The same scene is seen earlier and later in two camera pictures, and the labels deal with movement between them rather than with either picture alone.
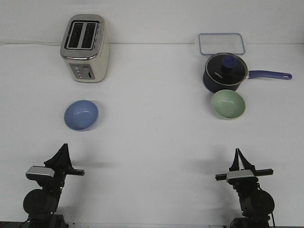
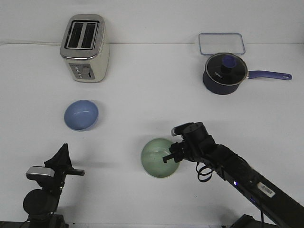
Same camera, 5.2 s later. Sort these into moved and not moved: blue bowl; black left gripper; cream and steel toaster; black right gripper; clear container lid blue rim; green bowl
Moved: black right gripper; green bowl
Not moved: clear container lid blue rim; blue bowl; black left gripper; cream and steel toaster
